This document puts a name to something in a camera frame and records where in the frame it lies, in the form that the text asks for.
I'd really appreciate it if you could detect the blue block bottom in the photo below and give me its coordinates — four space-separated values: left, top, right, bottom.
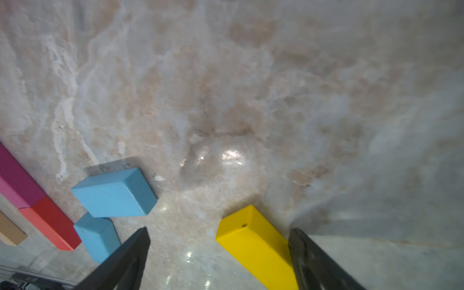
74 213 121 263

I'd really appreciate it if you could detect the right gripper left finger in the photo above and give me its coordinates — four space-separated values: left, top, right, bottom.
75 227 151 290

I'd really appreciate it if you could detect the blue block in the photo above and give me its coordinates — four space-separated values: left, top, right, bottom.
74 213 121 263
71 168 158 218

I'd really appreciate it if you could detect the tan block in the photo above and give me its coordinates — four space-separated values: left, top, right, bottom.
0 212 28 247

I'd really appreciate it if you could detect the red block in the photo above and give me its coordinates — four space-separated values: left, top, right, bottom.
18 197 82 251

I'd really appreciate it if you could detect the magenta block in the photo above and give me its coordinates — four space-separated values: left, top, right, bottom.
1 144 47 209

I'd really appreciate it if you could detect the yellow block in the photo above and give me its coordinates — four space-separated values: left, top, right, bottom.
216 205 298 290

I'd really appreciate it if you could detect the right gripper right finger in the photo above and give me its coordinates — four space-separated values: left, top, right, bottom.
288 228 366 290

